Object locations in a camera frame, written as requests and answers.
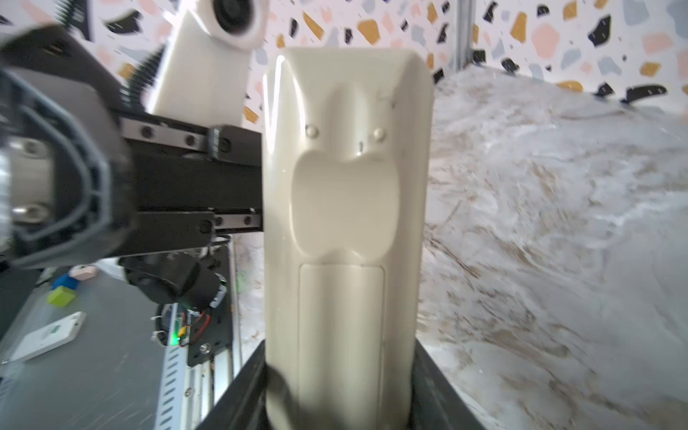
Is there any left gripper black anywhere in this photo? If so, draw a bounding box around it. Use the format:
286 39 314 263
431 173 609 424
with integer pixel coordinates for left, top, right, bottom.
1 26 263 269

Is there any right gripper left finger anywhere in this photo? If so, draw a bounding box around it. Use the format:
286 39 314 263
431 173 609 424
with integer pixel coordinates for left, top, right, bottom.
197 340 269 430

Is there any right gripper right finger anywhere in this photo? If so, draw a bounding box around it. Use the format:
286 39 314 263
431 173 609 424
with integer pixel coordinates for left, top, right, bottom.
408 340 486 430

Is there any white remote control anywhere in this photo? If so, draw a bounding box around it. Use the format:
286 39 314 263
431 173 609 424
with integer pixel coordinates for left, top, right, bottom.
262 48 435 429

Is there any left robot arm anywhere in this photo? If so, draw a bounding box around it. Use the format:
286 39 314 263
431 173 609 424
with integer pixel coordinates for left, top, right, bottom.
1 24 263 311

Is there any aluminium mounting rail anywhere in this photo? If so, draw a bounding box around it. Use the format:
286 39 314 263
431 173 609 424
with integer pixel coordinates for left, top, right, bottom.
153 240 241 429

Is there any black coiled cable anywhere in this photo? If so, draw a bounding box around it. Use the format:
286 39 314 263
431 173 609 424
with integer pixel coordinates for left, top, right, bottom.
53 0 168 109

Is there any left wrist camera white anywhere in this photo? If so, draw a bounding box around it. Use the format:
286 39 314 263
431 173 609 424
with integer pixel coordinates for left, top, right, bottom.
145 0 269 126

